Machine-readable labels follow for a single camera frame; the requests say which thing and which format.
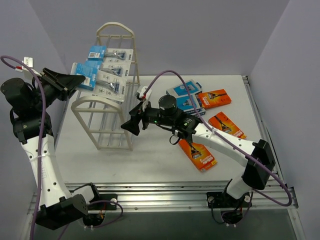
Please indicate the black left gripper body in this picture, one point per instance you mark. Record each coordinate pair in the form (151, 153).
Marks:
(58, 85)

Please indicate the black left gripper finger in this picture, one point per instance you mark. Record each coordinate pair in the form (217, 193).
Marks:
(71, 85)
(56, 78)

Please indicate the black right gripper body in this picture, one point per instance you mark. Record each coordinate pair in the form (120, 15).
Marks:
(140, 118)

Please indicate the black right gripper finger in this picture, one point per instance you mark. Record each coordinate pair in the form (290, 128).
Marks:
(140, 110)
(132, 125)

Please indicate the blue Gillette razor blister pack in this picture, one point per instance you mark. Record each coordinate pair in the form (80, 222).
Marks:
(109, 55)

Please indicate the orange Gillette Fusion box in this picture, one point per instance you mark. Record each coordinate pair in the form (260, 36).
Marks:
(199, 155)

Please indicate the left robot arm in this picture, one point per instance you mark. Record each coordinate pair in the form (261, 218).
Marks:
(32, 126)

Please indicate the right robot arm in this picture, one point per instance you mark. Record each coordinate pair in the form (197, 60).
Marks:
(255, 157)

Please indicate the cream metal-rod shelf rack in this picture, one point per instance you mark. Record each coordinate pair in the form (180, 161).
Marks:
(100, 117)

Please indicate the lower blue Harry's box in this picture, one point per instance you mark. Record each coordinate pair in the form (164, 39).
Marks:
(184, 103)

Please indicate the blue harry's box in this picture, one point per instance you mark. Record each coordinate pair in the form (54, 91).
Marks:
(184, 103)
(180, 90)

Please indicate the upper blue Harry's box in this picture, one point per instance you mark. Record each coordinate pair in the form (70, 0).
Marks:
(180, 90)

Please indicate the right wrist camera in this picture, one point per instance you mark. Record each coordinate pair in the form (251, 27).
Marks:
(144, 96)

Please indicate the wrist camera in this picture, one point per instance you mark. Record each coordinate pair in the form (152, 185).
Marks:
(144, 96)
(28, 61)

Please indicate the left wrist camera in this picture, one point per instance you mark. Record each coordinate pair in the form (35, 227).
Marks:
(28, 61)

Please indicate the aluminium rail frame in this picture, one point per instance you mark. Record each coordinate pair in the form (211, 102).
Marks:
(155, 176)

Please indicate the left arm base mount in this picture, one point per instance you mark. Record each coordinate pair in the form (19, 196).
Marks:
(104, 206)

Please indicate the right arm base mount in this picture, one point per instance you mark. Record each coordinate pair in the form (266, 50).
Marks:
(220, 200)

